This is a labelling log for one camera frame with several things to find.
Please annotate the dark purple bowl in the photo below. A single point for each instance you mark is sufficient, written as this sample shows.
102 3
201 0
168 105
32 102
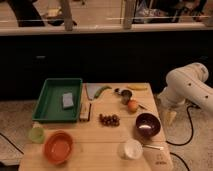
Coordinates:
147 125

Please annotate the small green cup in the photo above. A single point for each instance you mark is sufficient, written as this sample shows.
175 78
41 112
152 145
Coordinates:
36 135

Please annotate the metal measuring cup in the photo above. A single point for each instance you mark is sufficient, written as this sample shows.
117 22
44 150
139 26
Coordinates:
124 94

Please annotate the knife with grey blade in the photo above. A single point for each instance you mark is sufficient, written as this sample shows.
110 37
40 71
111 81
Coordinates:
91 90

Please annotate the white cup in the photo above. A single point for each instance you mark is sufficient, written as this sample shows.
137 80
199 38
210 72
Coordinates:
130 149

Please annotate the dark red grape bunch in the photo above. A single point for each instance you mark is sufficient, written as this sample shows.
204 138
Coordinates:
109 120

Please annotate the wooden table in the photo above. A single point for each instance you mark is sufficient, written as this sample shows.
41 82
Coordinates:
95 146

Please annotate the red bowl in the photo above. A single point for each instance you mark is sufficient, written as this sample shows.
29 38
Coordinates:
58 147

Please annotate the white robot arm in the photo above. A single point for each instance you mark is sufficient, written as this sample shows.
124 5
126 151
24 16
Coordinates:
188 83

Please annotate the yellow banana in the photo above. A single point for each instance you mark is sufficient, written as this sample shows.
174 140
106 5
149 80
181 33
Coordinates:
137 87

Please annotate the grey sponge block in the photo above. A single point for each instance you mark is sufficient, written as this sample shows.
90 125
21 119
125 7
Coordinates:
67 100

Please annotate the orange fruit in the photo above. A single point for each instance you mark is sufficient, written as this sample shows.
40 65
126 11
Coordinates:
133 106

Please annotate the silver spoon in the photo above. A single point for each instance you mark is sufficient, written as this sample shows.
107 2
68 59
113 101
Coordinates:
153 147

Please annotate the green plastic tray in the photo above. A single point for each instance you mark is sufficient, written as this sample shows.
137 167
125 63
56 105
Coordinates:
50 108

